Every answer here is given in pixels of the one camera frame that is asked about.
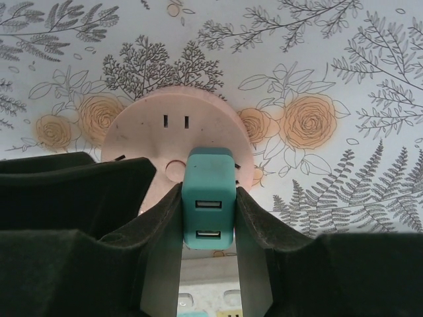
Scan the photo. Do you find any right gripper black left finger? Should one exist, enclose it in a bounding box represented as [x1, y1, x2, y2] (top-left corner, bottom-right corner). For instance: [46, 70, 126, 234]
[0, 184, 184, 317]

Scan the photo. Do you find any teal USB charger plug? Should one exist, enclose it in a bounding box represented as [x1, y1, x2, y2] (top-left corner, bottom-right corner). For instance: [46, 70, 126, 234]
[180, 147, 238, 251]

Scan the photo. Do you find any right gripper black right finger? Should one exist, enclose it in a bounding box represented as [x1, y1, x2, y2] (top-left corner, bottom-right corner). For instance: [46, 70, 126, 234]
[234, 187, 423, 317]

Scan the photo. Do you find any white multicolour power strip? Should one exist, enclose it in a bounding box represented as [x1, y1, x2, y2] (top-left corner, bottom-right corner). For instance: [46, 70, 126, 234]
[177, 252, 245, 317]

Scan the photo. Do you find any floral patterned tablecloth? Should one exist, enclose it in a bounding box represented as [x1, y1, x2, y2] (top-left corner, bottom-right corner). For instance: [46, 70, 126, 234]
[0, 0, 423, 262]

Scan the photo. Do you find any pink round socket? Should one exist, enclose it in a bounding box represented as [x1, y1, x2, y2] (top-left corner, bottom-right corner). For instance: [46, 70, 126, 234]
[100, 86, 256, 217]

